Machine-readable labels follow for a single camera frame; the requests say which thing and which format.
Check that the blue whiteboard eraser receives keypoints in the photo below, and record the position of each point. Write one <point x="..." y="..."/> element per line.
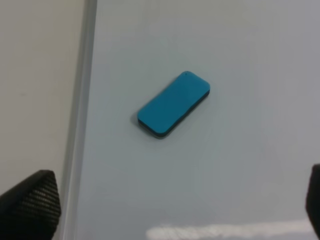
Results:
<point x="170" y="107"/>

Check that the aluminium framed whiteboard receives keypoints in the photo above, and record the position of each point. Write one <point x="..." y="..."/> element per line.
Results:
<point x="238" y="166"/>

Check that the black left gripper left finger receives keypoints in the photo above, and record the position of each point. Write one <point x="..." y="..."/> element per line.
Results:
<point x="31" y="210"/>

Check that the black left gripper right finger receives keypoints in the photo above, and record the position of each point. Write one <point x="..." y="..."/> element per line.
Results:
<point x="312" y="204"/>

